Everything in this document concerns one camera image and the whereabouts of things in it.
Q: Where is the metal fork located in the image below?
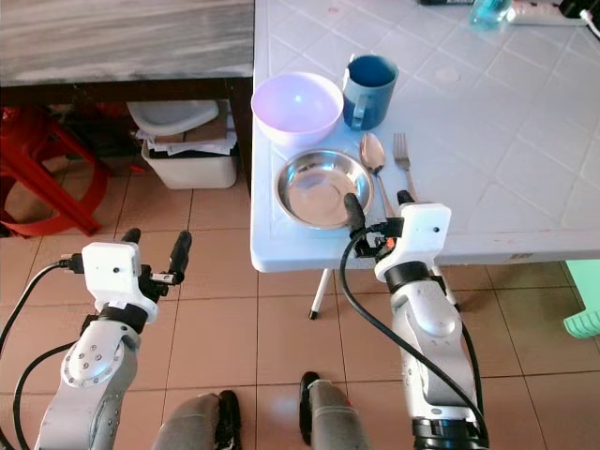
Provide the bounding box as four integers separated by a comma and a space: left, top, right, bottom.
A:
393, 132, 421, 198

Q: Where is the stainless steel plate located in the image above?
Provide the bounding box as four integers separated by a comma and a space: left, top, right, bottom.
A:
276, 147, 376, 231

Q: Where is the metal spoon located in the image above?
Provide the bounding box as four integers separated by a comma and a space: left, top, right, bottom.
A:
359, 131, 398, 218

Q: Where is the white plastic storage bin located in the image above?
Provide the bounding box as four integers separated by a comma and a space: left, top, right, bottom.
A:
140, 131, 239, 191

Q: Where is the white table leg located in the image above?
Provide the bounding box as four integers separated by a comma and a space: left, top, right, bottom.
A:
310, 269, 337, 321

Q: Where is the red plastic stool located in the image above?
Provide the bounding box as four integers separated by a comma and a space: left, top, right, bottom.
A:
0, 105, 101, 238

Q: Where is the blue plastic mug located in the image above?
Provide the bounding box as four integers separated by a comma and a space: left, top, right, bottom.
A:
341, 53, 400, 131

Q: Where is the white plastic table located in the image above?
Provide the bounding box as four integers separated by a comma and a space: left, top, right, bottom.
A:
249, 0, 600, 274

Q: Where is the purple plastic bowl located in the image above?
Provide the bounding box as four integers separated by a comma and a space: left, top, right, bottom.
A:
251, 71, 346, 148

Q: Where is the white bin lid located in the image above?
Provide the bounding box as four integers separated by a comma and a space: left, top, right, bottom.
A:
127, 98, 220, 138

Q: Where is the dark table with marble top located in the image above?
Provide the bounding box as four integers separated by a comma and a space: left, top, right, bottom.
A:
0, 0, 257, 193

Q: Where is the green plastic stool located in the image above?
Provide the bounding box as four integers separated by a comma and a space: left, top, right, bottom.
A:
562, 259, 600, 339

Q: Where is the teal plastic bottle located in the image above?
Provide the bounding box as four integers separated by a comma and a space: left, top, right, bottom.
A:
470, 0, 516, 29

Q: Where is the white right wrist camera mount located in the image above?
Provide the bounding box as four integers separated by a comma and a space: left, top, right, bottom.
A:
374, 202, 453, 281

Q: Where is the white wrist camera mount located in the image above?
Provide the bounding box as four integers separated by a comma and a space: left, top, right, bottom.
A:
82, 241, 159, 316
374, 202, 453, 281

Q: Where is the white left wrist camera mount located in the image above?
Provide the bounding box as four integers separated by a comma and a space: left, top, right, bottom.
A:
82, 241, 159, 316

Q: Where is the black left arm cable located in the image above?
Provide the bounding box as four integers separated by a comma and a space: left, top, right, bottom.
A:
0, 255, 85, 450

